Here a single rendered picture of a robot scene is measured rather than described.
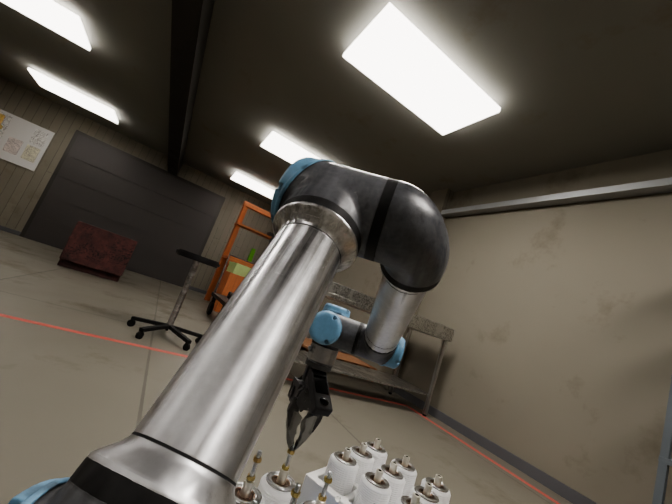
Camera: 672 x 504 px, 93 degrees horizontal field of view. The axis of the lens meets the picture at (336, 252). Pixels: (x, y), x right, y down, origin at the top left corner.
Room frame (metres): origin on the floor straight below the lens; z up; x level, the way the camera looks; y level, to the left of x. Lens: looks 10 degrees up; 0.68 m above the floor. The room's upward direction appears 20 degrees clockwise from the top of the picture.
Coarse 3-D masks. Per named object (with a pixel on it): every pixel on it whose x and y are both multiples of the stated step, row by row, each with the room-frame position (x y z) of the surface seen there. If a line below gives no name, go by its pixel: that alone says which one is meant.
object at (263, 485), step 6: (264, 480) 0.85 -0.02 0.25; (258, 486) 0.87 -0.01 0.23; (264, 486) 0.84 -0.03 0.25; (270, 486) 0.84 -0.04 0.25; (264, 492) 0.83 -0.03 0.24; (270, 492) 0.83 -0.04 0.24; (276, 492) 0.83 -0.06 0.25; (282, 492) 0.83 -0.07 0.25; (288, 492) 0.84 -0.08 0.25; (264, 498) 0.83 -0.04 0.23; (270, 498) 0.82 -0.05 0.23; (276, 498) 0.82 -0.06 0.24; (282, 498) 0.82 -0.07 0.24; (288, 498) 0.83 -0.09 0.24
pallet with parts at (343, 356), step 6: (306, 336) 4.88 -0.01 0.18; (306, 342) 4.33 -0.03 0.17; (300, 348) 4.33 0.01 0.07; (306, 348) 3.99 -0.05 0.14; (342, 354) 4.41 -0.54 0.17; (348, 354) 4.65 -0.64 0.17; (342, 360) 4.00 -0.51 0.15; (348, 360) 4.05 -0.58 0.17; (354, 360) 4.24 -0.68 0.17; (360, 360) 4.46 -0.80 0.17; (366, 366) 4.22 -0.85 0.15
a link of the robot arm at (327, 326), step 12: (324, 312) 0.73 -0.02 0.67; (312, 324) 0.73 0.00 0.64; (324, 324) 0.73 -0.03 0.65; (336, 324) 0.72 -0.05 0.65; (348, 324) 0.75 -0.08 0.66; (312, 336) 0.73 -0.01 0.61; (324, 336) 0.73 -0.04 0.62; (336, 336) 0.72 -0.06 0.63; (348, 336) 0.74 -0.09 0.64; (348, 348) 0.75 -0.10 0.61
